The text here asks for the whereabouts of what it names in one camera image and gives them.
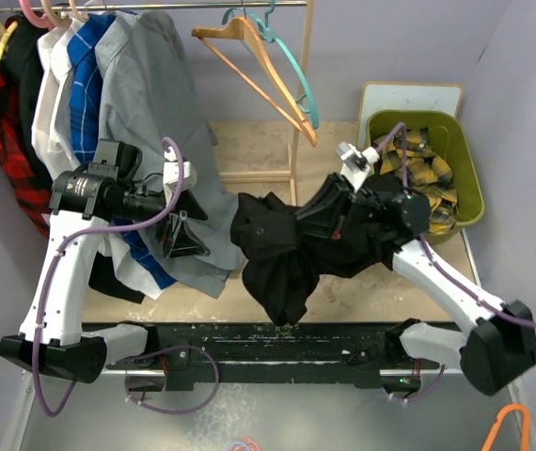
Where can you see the yellow hanger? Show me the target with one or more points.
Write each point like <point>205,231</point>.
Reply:
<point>6,37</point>

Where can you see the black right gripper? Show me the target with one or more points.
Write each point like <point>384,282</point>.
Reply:
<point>330,210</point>

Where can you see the pink hanger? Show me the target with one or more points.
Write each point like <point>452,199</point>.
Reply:
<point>39,21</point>

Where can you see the black hanging garment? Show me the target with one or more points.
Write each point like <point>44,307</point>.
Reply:
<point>24,69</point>

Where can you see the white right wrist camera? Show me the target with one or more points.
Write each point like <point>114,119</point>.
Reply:
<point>357,165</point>

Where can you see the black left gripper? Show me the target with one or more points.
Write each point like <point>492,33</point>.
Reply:
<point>181,241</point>

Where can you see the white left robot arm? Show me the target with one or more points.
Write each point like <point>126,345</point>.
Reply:
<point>87,204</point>

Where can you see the grey hanging shirt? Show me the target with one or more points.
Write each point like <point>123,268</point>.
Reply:
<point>148,93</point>

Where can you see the red blue hangers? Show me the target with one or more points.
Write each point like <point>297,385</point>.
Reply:
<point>244,444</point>

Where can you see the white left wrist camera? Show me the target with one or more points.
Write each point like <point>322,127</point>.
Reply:
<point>178,174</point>

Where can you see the yellow plaid shirt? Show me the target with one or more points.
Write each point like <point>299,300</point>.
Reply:
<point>427,173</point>

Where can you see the blue checked hanging shirt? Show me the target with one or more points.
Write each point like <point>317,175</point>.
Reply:
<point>134,257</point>

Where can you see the wooden clothes rack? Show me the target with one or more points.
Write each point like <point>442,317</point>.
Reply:
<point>246,31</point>

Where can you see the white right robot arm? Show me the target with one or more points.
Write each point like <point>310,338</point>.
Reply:
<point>494,342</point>

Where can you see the olive green plastic bin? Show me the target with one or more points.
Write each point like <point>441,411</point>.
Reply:
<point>447,139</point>

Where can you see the teal plastic hanger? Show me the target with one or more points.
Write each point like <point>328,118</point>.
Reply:
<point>305,101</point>

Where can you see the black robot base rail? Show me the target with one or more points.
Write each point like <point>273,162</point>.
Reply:
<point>351,353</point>

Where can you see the light wooden hanger hook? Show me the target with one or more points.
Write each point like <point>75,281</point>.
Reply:
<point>79,12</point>

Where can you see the beige wooden hanger hook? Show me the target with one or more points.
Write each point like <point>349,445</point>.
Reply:
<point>57,19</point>

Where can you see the red black plaid shirt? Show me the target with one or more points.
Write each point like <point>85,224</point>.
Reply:
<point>30,187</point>

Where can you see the white board behind bin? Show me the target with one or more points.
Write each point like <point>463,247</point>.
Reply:
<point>379,96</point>

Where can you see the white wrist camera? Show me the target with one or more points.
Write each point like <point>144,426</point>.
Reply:
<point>357,165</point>
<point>178,174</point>

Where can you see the white hanging shirt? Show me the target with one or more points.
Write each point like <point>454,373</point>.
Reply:
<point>51,134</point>

